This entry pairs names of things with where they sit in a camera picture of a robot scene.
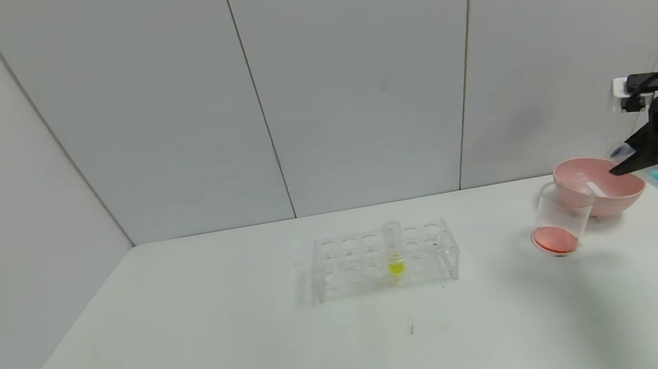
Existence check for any test tube with yellow pigment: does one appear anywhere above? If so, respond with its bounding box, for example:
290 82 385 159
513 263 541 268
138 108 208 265
380 220 409 278

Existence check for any test tube with red pigment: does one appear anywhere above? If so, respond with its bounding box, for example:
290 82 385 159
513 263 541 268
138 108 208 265
573 171 610 203

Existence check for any pink bowl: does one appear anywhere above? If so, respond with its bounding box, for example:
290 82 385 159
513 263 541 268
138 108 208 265
549 148 650 225

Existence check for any clear glass beaker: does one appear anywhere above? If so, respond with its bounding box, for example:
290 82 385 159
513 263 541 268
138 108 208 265
523 175 603 261

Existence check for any clear plastic test tube rack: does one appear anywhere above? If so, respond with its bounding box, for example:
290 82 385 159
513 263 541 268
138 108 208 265
305 215 465 305

